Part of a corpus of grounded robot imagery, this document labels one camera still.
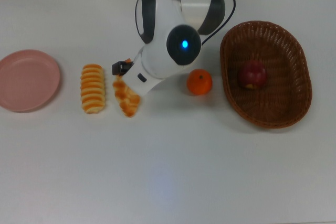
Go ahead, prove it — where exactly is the striped ridged bread loaf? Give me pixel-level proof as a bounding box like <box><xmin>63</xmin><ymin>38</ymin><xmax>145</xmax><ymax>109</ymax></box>
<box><xmin>80</xmin><ymin>63</ymin><xmax>106</xmax><ymax>115</ymax></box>

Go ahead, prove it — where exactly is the braided golden bread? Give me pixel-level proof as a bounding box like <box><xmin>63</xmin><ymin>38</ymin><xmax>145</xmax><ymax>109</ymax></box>
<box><xmin>112</xmin><ymin>58</ymin><xmax>142</xmax><ymax>118</ymax></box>

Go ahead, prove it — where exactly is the orange tangerine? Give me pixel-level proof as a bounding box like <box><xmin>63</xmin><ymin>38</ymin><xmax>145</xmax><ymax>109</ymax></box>
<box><xmin>186</xmin><ymin>68</ymin><xmax>213</xmax><ymax>96</ymax></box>

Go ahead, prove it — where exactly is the red apple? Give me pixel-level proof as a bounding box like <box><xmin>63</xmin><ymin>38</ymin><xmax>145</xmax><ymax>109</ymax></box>
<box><xmin>238</xmin><ymin>60</ymin><xmax>268</xmax><ymax>90</ymax></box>

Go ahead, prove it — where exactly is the pink plate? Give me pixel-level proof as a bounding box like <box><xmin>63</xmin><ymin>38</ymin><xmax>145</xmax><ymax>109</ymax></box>
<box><xmin>0</xmin><ymin>49</ymin><xmax>61</xmax><ymax>113</ymax></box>

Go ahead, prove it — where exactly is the brown woven basket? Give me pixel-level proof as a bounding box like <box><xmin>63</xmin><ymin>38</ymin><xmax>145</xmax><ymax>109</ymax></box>
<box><xmin>219</xmin><ymin>20</ymin><xmax>313</xmax><ymax>130</ymax></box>

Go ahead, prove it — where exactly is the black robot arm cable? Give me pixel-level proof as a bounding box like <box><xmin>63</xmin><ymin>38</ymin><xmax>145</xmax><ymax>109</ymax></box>
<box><xmin>201</xmin><ymin>0</ymin><xmax>236</xmax><ymax>49</ymax></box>

